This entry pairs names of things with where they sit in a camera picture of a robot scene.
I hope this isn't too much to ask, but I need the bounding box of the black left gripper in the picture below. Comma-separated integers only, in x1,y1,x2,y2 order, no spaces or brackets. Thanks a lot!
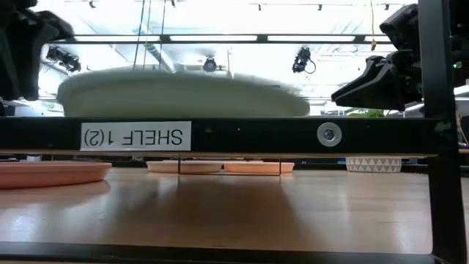
0,0,76,102

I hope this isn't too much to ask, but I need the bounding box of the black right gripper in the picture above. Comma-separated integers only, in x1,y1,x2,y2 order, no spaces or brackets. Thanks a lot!
330,48,423,113

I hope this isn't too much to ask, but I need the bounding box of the peach plate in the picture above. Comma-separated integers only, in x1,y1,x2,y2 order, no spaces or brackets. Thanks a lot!
0,161,113,191

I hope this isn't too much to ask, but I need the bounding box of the light blue plate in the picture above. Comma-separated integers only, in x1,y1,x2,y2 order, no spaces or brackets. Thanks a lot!
56,68,311,109

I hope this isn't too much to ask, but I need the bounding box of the red-orange plate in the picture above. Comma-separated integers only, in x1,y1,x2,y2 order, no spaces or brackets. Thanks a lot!
223,161,295,175

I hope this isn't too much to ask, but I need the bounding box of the pinkish beige plate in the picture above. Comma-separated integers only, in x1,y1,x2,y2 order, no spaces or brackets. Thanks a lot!
146,160,225,175

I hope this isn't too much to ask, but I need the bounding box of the white shelf label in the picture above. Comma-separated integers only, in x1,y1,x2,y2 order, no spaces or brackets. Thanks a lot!
79,120,193,152

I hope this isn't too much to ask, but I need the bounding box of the black metal shelf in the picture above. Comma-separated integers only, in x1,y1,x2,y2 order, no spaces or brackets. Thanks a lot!
0,0,469,264

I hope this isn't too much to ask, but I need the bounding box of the green plant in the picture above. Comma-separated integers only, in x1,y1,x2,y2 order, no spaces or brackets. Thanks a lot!
347,107,386,118

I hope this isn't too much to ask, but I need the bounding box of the silver bolt with washer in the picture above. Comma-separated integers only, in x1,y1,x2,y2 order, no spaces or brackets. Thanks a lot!
316,121,343,148

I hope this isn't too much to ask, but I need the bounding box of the white triangle pattern pot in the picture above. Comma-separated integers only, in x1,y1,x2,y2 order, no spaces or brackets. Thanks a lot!
344,157,403,174

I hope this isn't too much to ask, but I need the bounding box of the black overhead camera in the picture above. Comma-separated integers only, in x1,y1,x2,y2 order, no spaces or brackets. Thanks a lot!
202,55,218,73
291,46,317,76
45,45,83,74

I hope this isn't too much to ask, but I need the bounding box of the yellow cord with plug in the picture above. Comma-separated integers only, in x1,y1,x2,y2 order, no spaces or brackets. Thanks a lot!
369,0,379,52

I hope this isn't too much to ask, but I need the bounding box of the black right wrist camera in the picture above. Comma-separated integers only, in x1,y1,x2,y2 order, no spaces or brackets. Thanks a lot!
379,3,421,52

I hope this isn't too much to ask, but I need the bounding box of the dark hanging cable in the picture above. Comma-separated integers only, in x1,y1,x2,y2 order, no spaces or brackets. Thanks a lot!
158,0,167,70
133,0,147,70

